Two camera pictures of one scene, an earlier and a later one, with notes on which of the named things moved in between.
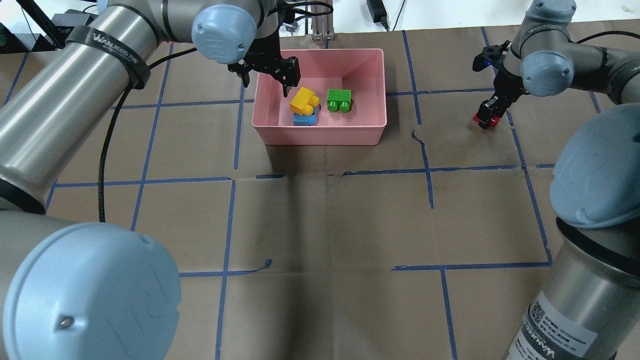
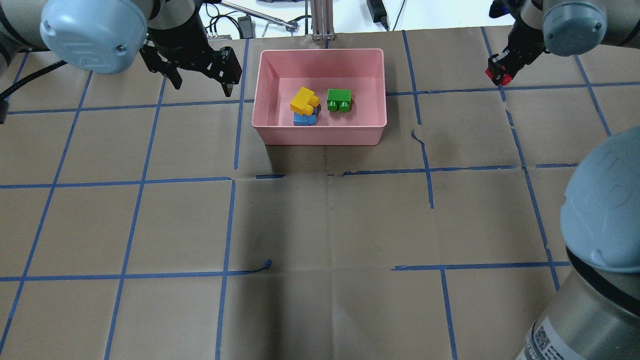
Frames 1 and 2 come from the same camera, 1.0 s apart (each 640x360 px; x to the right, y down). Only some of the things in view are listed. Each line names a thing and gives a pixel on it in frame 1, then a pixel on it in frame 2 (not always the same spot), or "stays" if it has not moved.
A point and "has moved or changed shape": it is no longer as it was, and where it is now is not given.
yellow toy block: (304, 102) stays
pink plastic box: (362, 71) stays
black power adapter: (378, 12) stays
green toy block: (339, 100) stays
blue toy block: (305, 120) stays
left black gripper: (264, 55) -> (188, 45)
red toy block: (493, 120) has moved or changed shape
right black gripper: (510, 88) -> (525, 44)
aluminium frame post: (322, 25) stays
